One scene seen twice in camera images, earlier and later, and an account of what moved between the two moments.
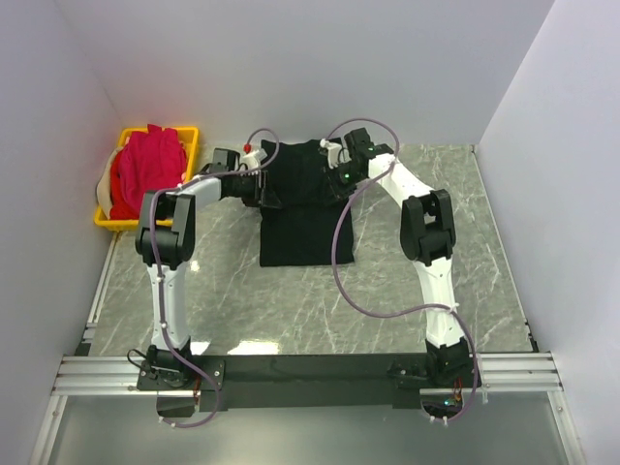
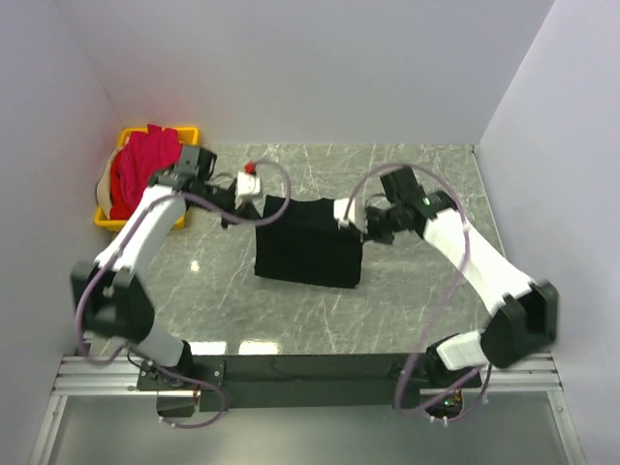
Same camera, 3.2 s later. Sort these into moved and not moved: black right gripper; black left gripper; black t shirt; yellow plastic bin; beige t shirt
Moved: black right gripper; black t shirt; black left gripper
Not moved: yellow plastic bin; beige t shirt
